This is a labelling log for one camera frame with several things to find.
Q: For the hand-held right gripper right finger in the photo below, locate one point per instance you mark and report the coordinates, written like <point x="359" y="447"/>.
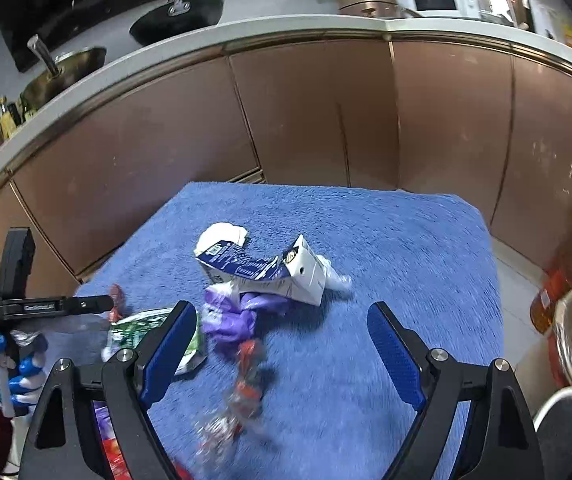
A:
<point x="396" y="355"/>

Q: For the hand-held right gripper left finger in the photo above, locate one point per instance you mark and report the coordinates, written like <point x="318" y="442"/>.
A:
<point x="165" y="355"/>

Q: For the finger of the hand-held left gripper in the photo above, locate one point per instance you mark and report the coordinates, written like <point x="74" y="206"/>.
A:
<point x="90" y="303"/>

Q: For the green white spout pouch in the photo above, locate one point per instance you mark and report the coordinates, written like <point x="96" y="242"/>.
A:
<point x="130" y="332"/>

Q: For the blue white milk carton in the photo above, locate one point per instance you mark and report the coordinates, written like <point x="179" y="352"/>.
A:
<point x="246" y="265"/>

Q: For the person's left hand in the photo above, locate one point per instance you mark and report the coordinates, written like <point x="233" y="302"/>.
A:
<point x="23" y="385"/>

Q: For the small red wrapper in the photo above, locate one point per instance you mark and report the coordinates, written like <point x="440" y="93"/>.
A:
<point x="115" y="292"/>

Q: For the red clear candy wrapper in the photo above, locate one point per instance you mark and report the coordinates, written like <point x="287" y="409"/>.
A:
<point x="248" y="375"/>

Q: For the purple red snack wrapper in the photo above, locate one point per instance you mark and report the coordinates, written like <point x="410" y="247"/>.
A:
<point x="101" y="420"/>

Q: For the silver red crumpled wrapper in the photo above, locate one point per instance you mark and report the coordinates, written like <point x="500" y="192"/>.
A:
<point x="218" y="430"/>

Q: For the crumpled clear plastic wrap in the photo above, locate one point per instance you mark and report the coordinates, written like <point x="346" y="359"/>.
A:
<point x="336" y="277"/>

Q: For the blue towel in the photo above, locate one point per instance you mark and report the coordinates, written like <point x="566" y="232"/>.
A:
<point x="391" y="240"/>

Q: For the white folded tissue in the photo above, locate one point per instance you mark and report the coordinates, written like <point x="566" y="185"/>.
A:
<point x="220" y="234"/>

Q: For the group of condiment bottles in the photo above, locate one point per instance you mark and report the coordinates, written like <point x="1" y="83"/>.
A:
<point x="10" y="117"/>

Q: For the cooking oil bottle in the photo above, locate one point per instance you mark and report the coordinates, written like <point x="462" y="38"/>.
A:
<point x="561" y="280"/>

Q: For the white bucket dark inside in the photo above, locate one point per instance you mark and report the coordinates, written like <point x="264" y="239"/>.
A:
<point x="563" y="425"/>

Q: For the brown kitchen cabinet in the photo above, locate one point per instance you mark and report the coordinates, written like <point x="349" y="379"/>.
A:
<point x="316" y="110"/>

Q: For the black frying pan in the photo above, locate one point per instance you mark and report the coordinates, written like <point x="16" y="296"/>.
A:
<point x="165" y="27"/>

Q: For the white kitchen countertop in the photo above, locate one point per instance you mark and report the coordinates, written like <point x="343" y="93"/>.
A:
<point x="286" y="27"/>

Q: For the copper pot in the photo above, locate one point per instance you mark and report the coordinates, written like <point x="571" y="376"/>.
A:
<point x="371" y="6"/>

